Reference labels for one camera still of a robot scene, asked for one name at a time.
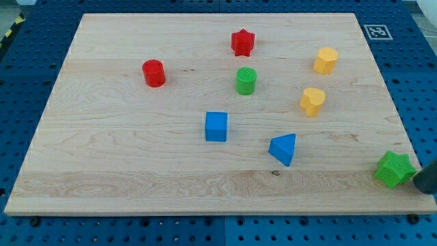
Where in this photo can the red star block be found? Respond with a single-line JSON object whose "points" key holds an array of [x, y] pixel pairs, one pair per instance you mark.
{"points": [[242, 42]]}

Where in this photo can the wooden board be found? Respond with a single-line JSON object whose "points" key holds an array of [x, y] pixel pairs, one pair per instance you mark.
{"points": [[109, 145]]}

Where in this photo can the yellow hexagon block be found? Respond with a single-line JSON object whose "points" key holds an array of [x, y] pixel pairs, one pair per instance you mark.
{"points": [[326, 60]]}

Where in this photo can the blue triangle block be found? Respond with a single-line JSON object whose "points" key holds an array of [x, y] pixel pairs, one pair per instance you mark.
{"points": [[282, 148]]}

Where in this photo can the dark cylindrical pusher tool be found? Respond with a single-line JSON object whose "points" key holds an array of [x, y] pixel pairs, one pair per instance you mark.
{"points": [[425, 180]]}

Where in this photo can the green star block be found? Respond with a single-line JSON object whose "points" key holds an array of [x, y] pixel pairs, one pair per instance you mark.
{"points": [[394, 169]]}

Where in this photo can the blue cube block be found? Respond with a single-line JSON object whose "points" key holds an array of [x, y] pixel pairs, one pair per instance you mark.
{"points": [[216, 126]]}

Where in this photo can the white fiducial marker tag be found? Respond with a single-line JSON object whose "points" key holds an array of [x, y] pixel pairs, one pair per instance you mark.
{"points": [[377, 32]]}

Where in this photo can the yellow heart block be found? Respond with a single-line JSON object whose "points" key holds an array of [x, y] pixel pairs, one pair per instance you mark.
{"points": [[312, 100]]}

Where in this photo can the green cylinder block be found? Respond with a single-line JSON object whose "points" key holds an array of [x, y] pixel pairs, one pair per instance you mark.
{"points": [[245, 81]]}

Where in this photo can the red cylinder block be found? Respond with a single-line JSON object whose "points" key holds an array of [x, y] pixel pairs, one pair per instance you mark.
{"points": [[154, 74]]}

